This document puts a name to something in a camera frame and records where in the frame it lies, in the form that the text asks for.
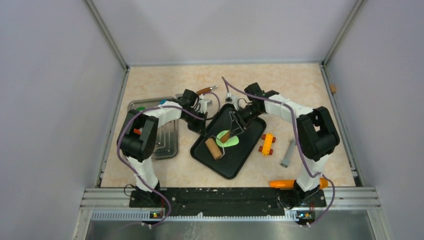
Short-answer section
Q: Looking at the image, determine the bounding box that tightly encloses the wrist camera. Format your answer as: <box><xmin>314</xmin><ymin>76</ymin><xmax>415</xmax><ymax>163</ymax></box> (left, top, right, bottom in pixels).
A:
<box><xmin>225</xmin><ymin>92</ymin><xmax>239</xmax><ymax>108</ymax></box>
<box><xmin>197</xmin><ymin>94</ymin><xmax>213</xmax><ymax>113</ymax></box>

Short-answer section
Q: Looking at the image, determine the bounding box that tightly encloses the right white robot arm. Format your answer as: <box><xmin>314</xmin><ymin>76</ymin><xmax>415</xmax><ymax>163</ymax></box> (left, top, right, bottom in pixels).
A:
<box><xmin>229</xmin><ymin>82</ymin><xmax>340</xmax><ymax>206</ymax></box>

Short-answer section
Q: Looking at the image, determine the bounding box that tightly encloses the yellow toy brick car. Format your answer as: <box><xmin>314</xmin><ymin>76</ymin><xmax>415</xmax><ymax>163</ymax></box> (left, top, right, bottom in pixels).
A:
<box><xmin>258</xmin><ymin>133</ymin><xmax>276</xmax><ymax>156</ymax></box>

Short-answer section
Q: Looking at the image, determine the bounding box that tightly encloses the purple cable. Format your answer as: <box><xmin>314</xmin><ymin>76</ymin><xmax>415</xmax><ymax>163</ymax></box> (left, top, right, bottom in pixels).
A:
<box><xmin>115</xmin><ymin>91</ymin><xmax>221</xmax><ymax>229</ymax></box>
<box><xmin>221</xmin><ymin>76</ymin><xmax>336</xmax><ymax>228</ymax></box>

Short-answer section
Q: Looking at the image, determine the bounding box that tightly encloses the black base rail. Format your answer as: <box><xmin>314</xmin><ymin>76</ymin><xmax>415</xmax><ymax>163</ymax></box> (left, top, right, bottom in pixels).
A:
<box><xmin>129</xmin><ymin>187</ymin><xmax>327</xmax><ymax>218</ymax></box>

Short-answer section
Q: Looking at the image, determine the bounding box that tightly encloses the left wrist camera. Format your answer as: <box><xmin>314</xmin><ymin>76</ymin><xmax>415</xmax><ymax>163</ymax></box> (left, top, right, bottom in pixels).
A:
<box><xmin>197</xmin><ymin>94</ymin><xmax>213</xmax><ymax>113</ymax></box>

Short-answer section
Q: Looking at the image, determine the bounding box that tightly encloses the black baking tray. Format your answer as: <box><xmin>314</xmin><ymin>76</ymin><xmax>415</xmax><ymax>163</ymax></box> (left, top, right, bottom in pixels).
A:
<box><xmin>190</xmin><ymin>103</ymin><xmax>267</xmax><ymax>180</ymax></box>

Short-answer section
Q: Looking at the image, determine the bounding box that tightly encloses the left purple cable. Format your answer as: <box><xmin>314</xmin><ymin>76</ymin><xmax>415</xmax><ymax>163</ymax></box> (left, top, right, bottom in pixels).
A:
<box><xmin>115</xmin><ymin>91</ymin><xmax>221</xmax><ymax>229</ymax></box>

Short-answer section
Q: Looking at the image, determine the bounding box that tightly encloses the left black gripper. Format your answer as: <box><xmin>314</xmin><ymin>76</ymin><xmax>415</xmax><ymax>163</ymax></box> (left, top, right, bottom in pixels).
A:
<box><xmin>182</xmin><ymin>109</ymin><xmax>208</xmax><ymax>137</ymax></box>

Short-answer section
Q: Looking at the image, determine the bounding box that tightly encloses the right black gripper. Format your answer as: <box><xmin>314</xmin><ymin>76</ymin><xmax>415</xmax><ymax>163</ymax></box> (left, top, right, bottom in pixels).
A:
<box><xmin>230</xmin><ymin>104</ymin><xmax>264</xmax><ymax>138</ymax></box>

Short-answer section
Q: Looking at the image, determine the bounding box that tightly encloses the wooden dough roller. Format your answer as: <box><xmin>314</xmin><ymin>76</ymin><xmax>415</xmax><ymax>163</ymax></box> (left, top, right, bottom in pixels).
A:
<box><xmin>205</xmin><ymin>130</ymin><xmax>231</xmax><ymax>160</ymax></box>

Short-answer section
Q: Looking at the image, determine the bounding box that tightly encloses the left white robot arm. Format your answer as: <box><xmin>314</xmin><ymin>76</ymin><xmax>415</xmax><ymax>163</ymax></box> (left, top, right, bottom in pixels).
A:
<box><xmin>116</xmin><ymin>89</ymin><xmax>210</xmax><ymax>207</ymax></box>

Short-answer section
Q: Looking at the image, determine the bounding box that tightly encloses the metal scraper wooden handle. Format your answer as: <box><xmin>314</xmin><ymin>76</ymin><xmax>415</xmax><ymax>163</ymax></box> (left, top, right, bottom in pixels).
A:
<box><xmin>175</xmin><ymin>85</ymin><xmax>218</xmax><ymax>102</ymax></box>

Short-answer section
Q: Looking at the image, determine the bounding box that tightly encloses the grey plastic bolt toy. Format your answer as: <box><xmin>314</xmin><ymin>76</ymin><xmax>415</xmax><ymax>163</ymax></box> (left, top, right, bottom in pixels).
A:
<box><xmin>280</xmin><ymin>138</ymin><xmax>297</xmax><ymax>168</ymax></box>

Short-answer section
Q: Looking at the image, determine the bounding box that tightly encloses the green dough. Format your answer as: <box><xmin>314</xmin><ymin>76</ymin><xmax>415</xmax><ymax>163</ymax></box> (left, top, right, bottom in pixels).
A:
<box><xmin>215</xmin><ymin>130</ymin><xmax>240</xmax><ymax>148</ymax></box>

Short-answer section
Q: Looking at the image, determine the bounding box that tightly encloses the silver metal tray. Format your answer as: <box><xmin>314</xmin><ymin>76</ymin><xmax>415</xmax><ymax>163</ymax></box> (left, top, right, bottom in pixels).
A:
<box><xmin>127</xmin><ymin>96</ymin><xmax>179</xmax><ymax>161</ymax></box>

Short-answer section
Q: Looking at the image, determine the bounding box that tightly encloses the small wooden cork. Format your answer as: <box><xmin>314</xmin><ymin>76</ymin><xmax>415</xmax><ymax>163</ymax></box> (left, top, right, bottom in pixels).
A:
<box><xmin>329</xmin><ymin>84</ymin><xmax>337</xmax><ymax>94</ymax></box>

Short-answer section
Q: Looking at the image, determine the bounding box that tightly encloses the orange handled tool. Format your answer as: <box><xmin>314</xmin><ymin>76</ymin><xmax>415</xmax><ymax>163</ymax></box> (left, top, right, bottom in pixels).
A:
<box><xmin>269</xmin><ymin>178</ymin><xmax>329</xmax><ymax>190</ymax></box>

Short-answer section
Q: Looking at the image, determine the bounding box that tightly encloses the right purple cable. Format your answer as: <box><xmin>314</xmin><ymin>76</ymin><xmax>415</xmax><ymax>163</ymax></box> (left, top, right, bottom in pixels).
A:
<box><xmin>221</xmin><ymin>76</ymin><xmax>336</xmax><ymax>228</ymax></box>

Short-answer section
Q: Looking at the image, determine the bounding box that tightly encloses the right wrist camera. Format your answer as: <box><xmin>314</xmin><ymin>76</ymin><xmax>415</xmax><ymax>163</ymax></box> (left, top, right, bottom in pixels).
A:
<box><xmin>225</xmin><ymin>92</ymin><xmax>239</xmax><ymax>108</ymax></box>

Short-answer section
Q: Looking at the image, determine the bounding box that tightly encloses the orange dough disc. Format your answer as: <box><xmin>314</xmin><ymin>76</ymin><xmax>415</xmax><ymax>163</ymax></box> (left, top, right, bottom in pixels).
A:
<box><xmin>133</xmin><ymin>128</ymin><xmax>141</xmax><ymax>135</ymax></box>

